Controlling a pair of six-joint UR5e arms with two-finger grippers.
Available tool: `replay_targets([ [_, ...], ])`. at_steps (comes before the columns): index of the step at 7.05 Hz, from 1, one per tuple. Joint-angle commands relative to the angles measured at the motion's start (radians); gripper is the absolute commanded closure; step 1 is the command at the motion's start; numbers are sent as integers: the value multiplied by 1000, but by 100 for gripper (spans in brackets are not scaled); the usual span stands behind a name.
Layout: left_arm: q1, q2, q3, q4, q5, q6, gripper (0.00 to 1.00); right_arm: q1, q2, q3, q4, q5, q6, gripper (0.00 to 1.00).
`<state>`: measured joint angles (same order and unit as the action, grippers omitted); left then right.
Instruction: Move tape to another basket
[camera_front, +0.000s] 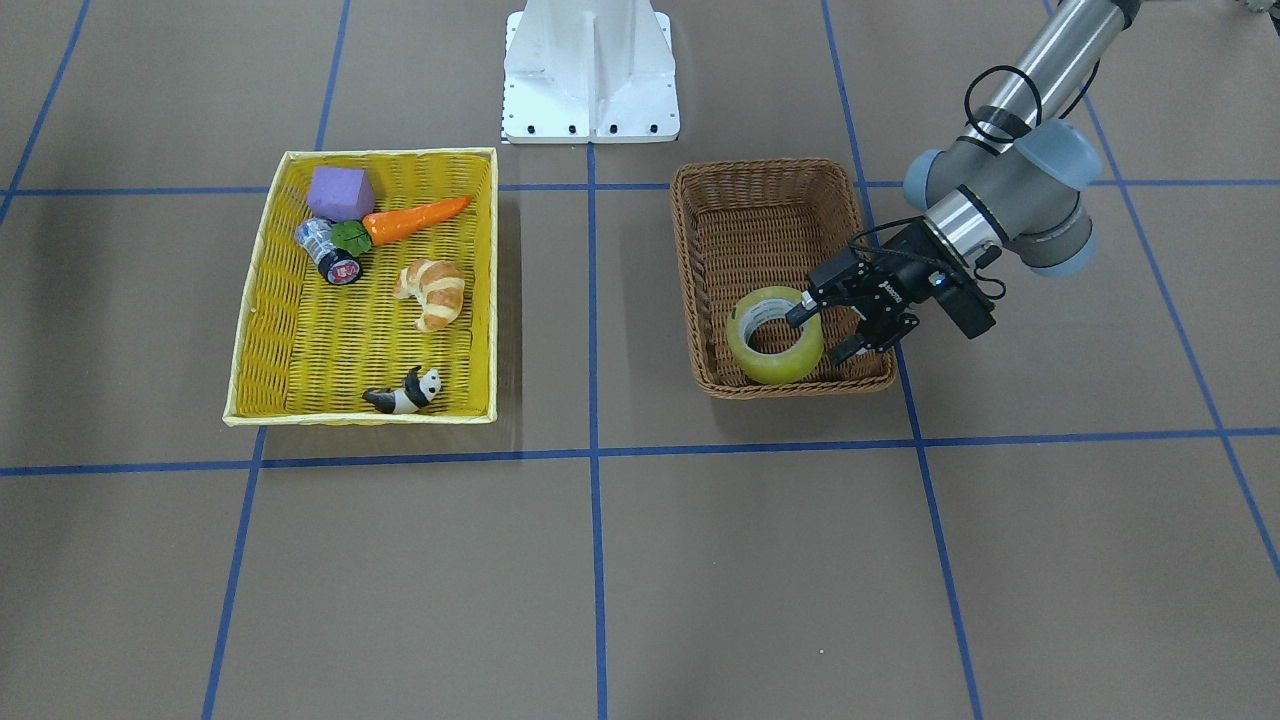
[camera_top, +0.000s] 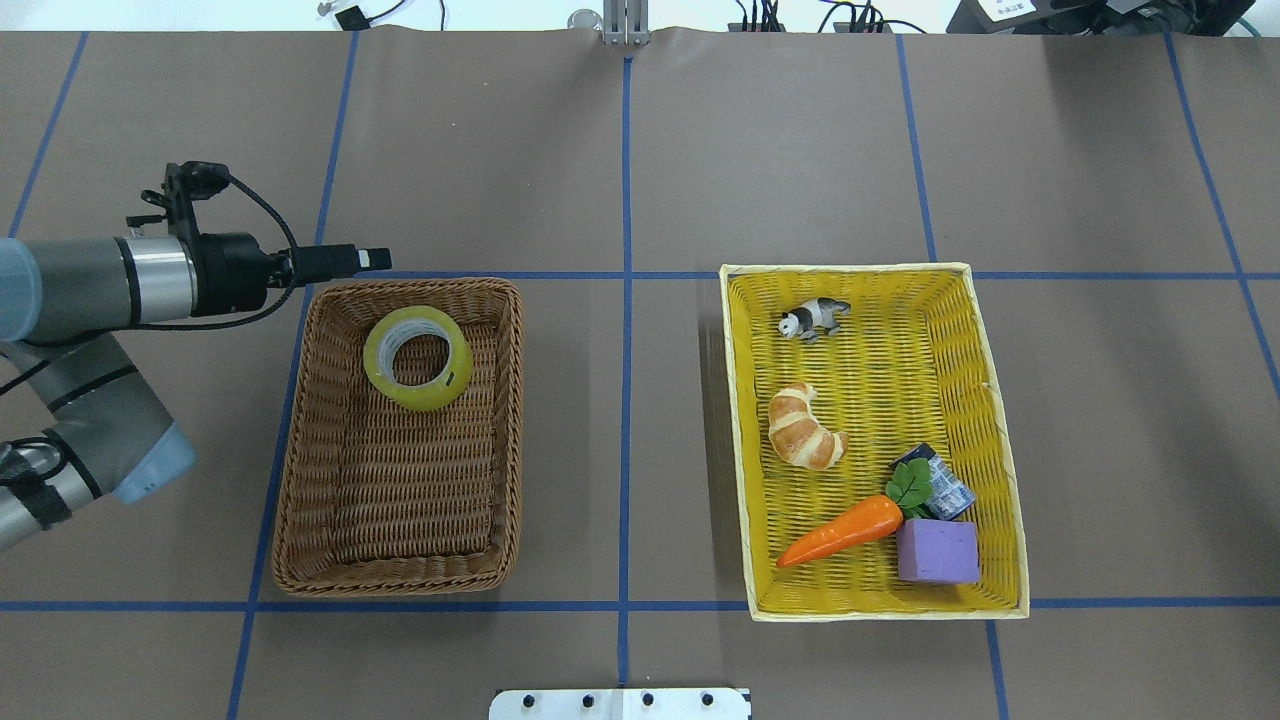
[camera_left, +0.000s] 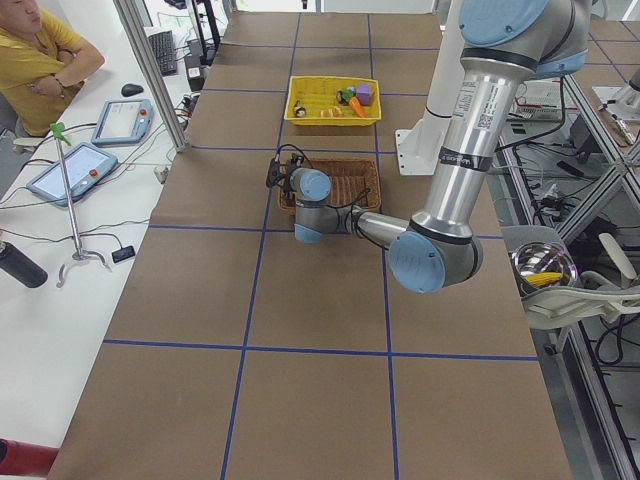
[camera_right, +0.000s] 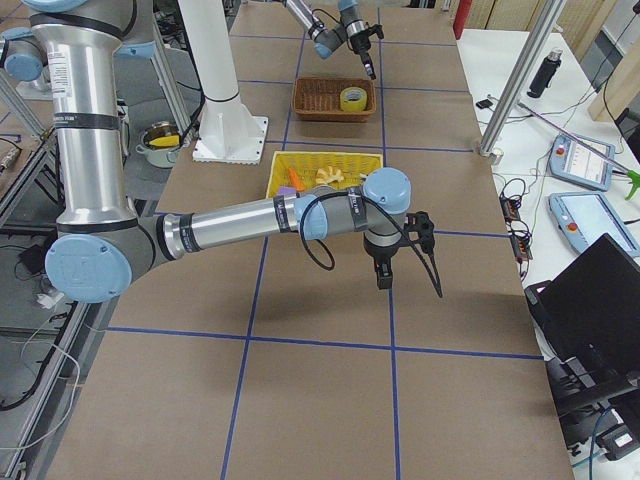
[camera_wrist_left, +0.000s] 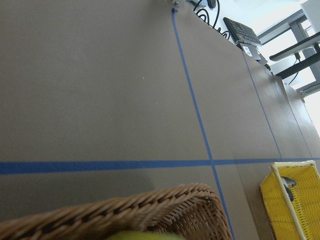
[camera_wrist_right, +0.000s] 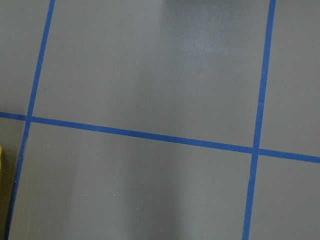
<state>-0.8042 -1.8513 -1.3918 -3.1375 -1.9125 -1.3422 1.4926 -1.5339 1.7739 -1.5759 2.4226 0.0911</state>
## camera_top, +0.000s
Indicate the yellow woven basket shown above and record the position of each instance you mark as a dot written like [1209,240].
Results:
[912,364]

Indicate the purple foam block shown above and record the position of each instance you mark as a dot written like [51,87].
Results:
[938,552]

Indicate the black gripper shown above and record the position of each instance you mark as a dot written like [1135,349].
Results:
[232,274]

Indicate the small clear bottle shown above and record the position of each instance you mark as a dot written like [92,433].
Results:
[949,496]

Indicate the aluminium frame post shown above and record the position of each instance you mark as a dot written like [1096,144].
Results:
[625,23]

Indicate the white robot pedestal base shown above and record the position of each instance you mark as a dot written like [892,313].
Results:
[623,703]

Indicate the brown wicker basket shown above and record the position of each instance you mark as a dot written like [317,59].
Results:
[377,500]

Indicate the yellow clear tape roll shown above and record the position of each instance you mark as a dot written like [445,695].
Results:
[393,332]

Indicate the orange toy carrot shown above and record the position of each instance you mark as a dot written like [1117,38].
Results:
[868,520]

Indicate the toy panda figure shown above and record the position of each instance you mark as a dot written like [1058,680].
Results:
[812,318]

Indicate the toy croissant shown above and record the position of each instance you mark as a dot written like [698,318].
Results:
[796,434]

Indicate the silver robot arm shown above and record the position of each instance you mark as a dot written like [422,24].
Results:
[63,302]

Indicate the small black dongle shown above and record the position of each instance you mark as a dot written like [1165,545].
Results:
[352,19]

